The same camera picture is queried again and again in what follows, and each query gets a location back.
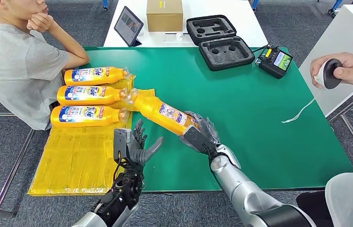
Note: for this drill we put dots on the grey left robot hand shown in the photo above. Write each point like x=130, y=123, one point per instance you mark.
x=140, y=150

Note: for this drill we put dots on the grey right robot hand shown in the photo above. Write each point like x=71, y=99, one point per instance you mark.
x=209, y=131

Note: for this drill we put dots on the person's right hand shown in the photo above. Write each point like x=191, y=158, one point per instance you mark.
x=40, y=22

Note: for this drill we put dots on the white black handheld controller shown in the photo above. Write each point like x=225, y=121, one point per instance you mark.
x=328, y=75

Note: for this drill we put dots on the orange detergent bottle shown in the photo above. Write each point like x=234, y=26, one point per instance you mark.
x=115, y=75
x=101, y=116
x=101, y=95
x=151, y=108

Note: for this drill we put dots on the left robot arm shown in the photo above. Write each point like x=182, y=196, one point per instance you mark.
x=116, y=203

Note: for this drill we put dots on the person's right forearm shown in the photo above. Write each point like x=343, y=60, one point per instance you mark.
x=69, y=47

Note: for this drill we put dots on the white table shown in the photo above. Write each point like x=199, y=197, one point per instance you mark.
x=248, y=22
x=339, y=34

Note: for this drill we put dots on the yellow plastic wrapped flat package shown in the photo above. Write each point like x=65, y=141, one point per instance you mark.
x=76, y=156

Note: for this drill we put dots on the open black foam case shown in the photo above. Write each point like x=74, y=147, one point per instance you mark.
x=225, y=53

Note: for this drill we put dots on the black remote controller with screen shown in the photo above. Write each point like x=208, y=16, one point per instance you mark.
x=270, y=68

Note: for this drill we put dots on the black tablet on stand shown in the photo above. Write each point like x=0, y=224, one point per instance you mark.
x=128, y=24

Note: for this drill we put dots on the small white round object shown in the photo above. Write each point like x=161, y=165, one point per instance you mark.
x=179, y=36

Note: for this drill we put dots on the cardboard box yellow label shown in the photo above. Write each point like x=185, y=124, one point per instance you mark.
x=164, y=18

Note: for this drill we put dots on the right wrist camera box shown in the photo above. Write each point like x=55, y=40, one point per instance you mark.
x=199, y=139

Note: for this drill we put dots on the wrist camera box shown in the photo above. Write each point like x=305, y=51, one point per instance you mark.
x=199, y=139
x=121, y=144

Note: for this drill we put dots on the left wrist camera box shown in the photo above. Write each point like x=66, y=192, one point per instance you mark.
x=121, y=144

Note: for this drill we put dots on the blue metal frame leg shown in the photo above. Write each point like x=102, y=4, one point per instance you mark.
x=105, y=4
x=336, y=6
x=255, y=4

